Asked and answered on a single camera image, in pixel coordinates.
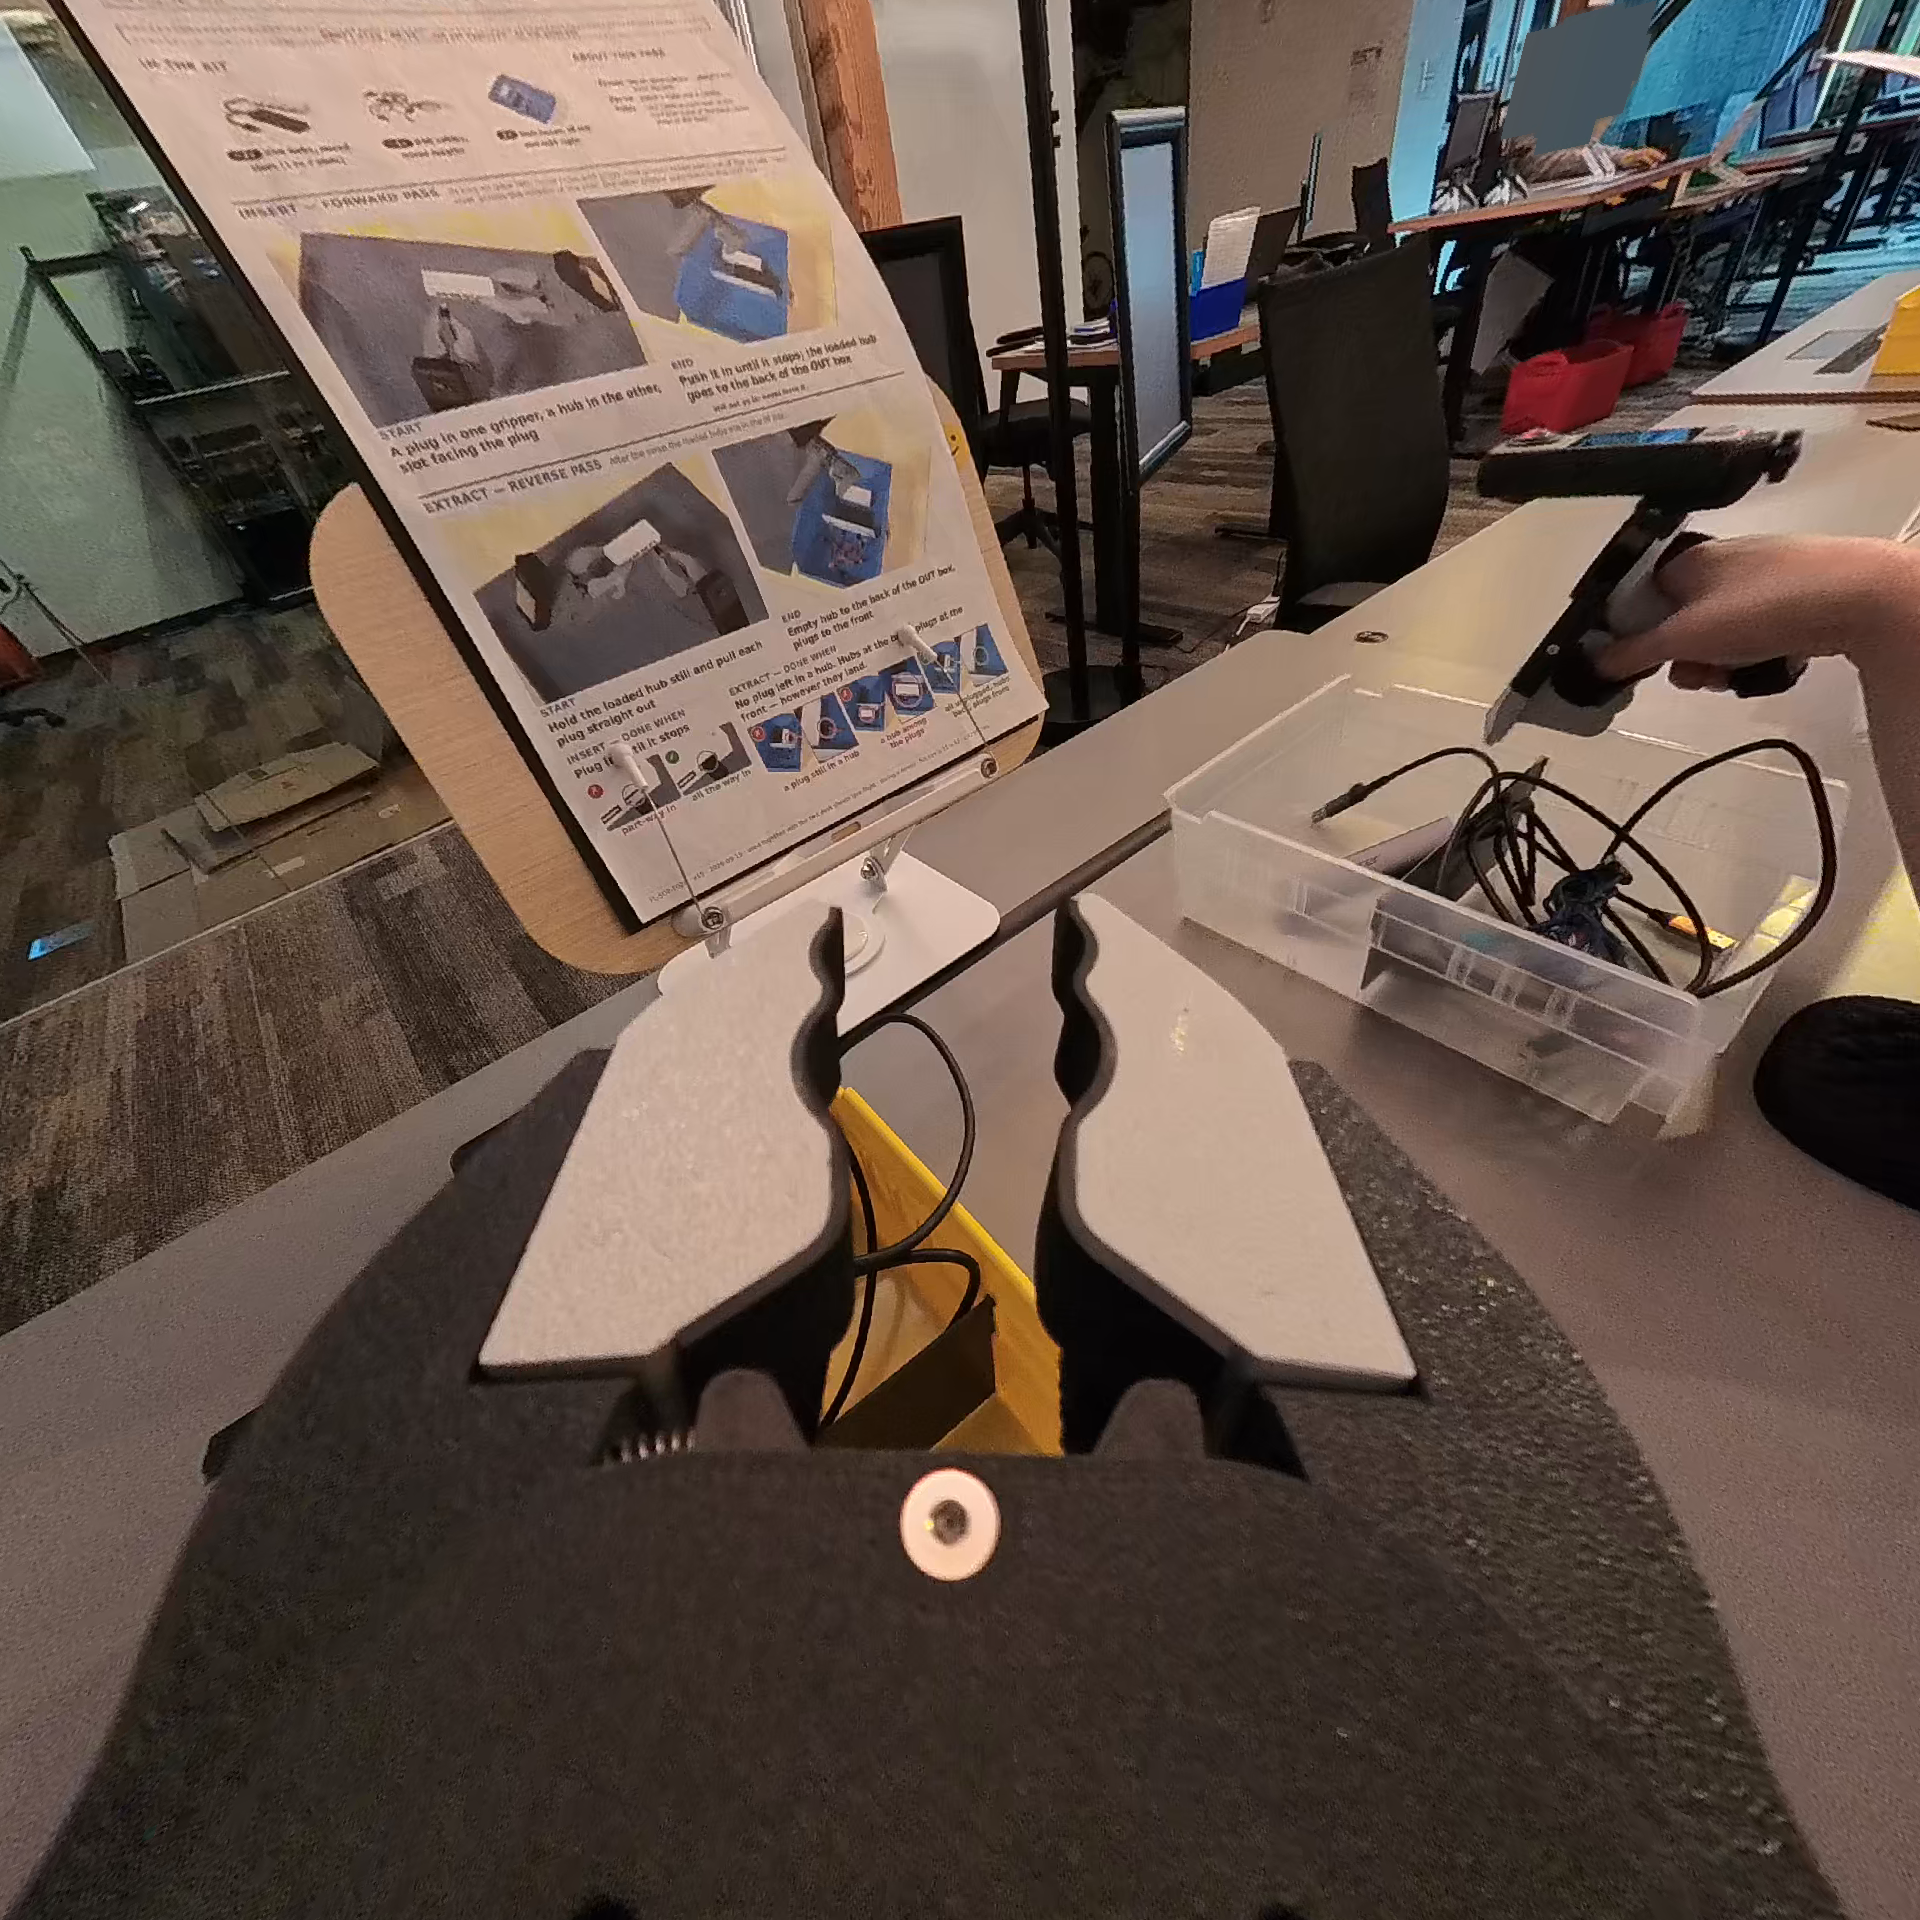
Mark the black stand pole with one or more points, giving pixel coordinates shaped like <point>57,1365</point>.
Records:
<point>1048,361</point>

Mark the instruction poster board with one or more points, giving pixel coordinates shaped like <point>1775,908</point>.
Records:
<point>601,391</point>

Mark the flat cardboard pieces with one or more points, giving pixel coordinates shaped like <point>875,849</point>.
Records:
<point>257,811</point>

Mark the clear plastic bin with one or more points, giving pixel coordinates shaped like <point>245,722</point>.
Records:
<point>1320,900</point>

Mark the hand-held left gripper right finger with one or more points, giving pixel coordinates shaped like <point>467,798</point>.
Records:
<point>1230,1201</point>

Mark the black framed display screen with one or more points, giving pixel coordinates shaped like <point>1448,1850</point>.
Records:
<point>1146,301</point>

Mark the person's right forearm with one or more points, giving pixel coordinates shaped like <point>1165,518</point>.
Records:
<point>1890,691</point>

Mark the black office chair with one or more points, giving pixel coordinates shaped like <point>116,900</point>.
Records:
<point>1356,420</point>

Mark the yellow plastic bin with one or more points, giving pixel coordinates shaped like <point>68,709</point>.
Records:
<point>960,1320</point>

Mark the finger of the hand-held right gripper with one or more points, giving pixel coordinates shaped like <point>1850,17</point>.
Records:
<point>1555,696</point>

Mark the black quilted cushion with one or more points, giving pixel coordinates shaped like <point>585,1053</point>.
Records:
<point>1846,1096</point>

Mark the black USB hub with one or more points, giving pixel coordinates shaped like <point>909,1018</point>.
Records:
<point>1464,871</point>

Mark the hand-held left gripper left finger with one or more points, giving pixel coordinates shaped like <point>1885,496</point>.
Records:
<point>677,1201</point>

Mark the black display panel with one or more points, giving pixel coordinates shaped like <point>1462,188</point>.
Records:
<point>925,330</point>

